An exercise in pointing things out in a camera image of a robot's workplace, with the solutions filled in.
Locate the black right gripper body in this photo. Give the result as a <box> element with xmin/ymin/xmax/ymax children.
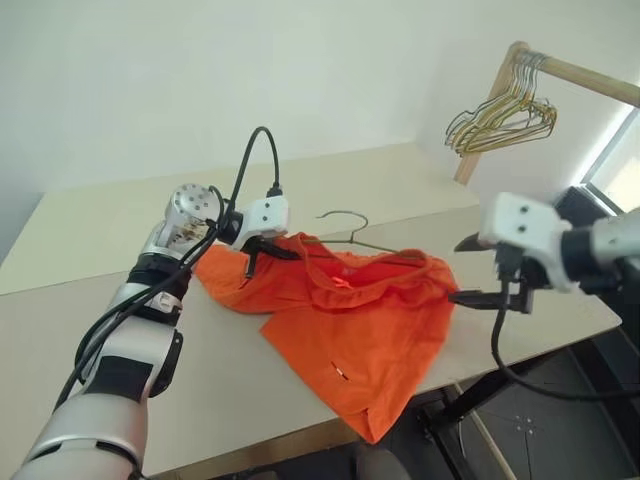
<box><xmin>492</xmin><ymin>243</ymin><xmax>551</xmax><ymax>314</ymax></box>

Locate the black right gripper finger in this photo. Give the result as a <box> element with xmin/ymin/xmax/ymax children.
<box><xmin>453</xmin><ymin>233</ymin><xmax>495</xmax><ymax>253</ymax></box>
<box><xmin>447</xmin><ymin>289</ymin><xmax>532</xmax><ymax>315</ymax></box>

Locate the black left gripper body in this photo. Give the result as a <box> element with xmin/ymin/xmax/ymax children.
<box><xmin>243</xmin><ymin>236</ymin><xmax>276</xmax><ymax>257</ymax></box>

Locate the thin green wire hanger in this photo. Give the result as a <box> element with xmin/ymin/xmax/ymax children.
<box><xmin>315</xmin><ymin>209</ymin><xmax>427</xmax><ymax>262</ymax></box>

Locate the orange t-shirt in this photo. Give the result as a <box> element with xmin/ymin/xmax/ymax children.
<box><xmin>193</xmin><ymin>232</ymin><xmax>461</xmax><ymax>446</ymax></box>

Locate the wooden clothes rack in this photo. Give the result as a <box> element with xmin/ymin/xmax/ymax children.
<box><xmin>453</xmin><ymin>41</ymin><xmax>640</xmax><ymax>185</ymax></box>

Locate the black box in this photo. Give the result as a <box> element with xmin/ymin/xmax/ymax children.
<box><xmin>552</xmin><ymin>184</ymin><xmax>622</xmax><ymax>222</ymax></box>

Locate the thin wooden stick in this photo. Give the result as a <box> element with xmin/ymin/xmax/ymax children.
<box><xmin>453</xmin><ymin>382</ymin><xmax>517</xmax><ymax>480</ymax></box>

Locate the window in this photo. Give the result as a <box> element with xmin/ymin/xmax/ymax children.
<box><xmin>582</xmin><ymin>105</ymin><xmax>640</xmax><ymax>217</ymax></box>

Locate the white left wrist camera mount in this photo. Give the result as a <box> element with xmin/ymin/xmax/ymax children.
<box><xmin>232</xmin><ymin>195</ymin><xmax>291</xmax><ymax>251</ymax></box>

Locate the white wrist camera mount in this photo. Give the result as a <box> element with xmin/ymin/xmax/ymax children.
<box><xmin>232</xmin><ymin>195</ymin><xmax>291</xmax><ymax>251</ymax></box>
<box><xmin>477</xmin><ymin>192</ymin><xmax>574</xmax><ymax>294</ymax></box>

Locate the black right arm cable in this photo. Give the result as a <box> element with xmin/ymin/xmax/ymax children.
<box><xmin>489</xmin><ymin>249</ymin><xmax>640</xmax><ymax>400</ymax></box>

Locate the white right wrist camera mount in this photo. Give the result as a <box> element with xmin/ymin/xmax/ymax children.
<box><xmin>477</xmin><ymin>192</ymin><xmax>574</xmax><ymax>294</ymax></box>

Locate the black table frame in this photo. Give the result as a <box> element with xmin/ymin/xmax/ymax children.
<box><xmin>413</xmin><ymin>327</ymin><xmax>640</xmax><ymax>480</ymax></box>

